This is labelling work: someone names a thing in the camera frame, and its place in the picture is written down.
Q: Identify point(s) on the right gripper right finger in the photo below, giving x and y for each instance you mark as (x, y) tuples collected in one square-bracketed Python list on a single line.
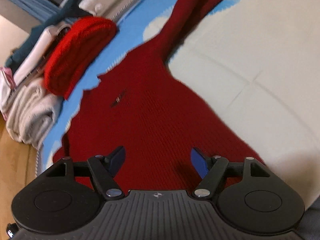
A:
[(211, 170)]

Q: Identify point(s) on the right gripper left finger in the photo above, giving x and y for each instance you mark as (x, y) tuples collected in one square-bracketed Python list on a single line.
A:
[(103, 169)]

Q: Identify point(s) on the dark red knit sweater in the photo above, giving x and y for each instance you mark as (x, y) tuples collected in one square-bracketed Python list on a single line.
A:
[(139, 105)]

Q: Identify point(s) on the folded grey fleece garment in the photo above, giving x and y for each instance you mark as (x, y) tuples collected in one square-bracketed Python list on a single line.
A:
[(33, 114)]

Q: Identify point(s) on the blue and white bedspread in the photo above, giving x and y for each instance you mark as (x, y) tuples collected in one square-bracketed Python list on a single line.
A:
[(255, 63)]

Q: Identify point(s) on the pink white folded garment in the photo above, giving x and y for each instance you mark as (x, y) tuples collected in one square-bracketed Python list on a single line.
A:
[(7, 86)]

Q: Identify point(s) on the folded bright red sweater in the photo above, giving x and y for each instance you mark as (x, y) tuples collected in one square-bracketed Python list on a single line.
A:
[(85, 40)]

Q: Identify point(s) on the dark teal folded garment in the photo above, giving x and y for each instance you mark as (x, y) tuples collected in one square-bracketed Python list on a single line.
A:
[(69, 10)]

